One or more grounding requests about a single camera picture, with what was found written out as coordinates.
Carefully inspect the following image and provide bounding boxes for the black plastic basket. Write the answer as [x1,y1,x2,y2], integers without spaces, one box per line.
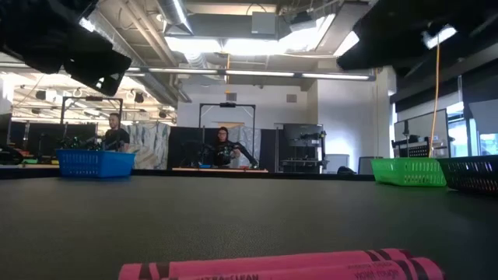
[436,154,498,196]

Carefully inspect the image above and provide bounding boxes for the yellow hanging cable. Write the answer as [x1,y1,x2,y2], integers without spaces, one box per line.
[427,34,444,159]

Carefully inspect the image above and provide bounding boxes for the blue plastic basket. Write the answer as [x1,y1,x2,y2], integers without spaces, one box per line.
[55,149,137,180]

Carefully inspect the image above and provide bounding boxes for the black metal table frame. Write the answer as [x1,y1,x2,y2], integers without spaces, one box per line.
[0,166,375,182]

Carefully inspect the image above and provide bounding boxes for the black table mat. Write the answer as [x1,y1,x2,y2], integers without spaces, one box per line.
[0,173,498,280]

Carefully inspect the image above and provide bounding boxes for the wooden background table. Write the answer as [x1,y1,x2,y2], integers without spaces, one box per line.
[171,166,269,173]

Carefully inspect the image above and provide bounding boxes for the person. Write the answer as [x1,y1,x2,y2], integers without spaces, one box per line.
[103,112,132,153]
[212,126,260,169]

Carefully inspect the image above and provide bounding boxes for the grey ceiling box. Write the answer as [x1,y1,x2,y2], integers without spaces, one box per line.
[251,10,279,36]

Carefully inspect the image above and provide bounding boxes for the black partition panel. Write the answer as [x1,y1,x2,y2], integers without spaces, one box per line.
[167,125,223,170]

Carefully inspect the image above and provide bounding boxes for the black gantry frame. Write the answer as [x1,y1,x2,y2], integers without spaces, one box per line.
[198,102,257,169]
[59,96,125,151]

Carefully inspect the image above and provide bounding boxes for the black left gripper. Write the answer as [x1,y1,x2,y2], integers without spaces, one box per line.
[64,46,132,97]

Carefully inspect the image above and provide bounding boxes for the black equipment rack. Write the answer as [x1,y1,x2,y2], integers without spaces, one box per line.
[281,123,327,174]

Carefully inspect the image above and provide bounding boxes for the patterned curtain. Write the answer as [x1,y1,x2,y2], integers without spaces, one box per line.
[122,121,171,170]

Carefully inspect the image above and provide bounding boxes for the green plastic basket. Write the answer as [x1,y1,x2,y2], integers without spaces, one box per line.
[370,157,447,188]

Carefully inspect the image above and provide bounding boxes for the round silver air duct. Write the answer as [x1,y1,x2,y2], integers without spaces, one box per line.
[157,0,195,36]

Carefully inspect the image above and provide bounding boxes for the pink crayon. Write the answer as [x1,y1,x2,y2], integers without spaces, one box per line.
[167,256,447,280]
[117,248,413,280]

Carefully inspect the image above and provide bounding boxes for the long ceiling light strip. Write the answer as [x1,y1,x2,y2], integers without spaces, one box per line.
[124,67,377,82]

